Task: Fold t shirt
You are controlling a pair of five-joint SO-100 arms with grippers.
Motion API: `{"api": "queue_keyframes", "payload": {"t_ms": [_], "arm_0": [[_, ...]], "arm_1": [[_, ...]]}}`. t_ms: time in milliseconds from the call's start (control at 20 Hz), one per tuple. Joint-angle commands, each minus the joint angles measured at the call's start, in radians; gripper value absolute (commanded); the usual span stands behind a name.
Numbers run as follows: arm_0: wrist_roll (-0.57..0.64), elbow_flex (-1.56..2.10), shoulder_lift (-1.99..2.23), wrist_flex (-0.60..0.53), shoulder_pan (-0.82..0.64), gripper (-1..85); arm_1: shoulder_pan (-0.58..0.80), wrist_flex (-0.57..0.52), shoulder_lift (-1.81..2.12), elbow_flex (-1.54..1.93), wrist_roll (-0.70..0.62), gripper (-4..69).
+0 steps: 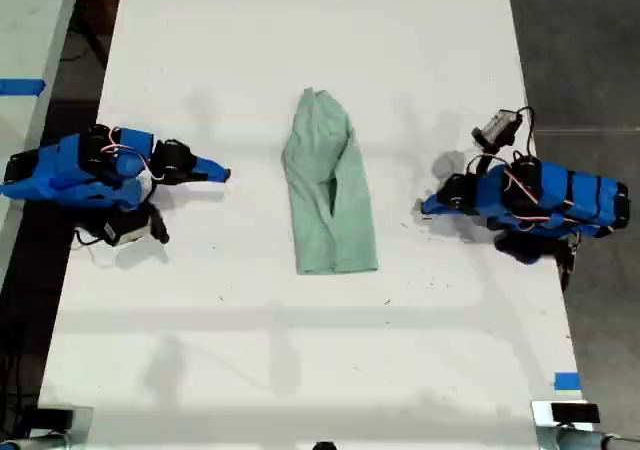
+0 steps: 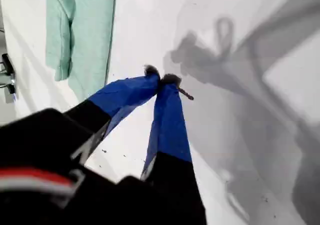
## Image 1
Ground pale green T-shirt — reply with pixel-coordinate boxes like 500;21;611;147
281;87;380;276

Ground black table clamp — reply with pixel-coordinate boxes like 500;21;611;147
558;233;584;292

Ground long blue tape strip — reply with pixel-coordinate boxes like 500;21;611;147
0;78;48;97

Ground grey metal tube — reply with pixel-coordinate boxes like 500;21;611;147
554;427;640;450
0;432;67;450

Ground camera black stalk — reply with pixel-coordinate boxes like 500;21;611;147
467;139;499;177
146;203;171;245

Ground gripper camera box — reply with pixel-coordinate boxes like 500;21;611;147
472;110;524;149
102;214;152;248

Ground camera black cable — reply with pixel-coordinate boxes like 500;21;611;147
513;105;537;162

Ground silver bracket with black box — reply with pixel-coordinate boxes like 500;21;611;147
531;400;601;450
29;405;95;450

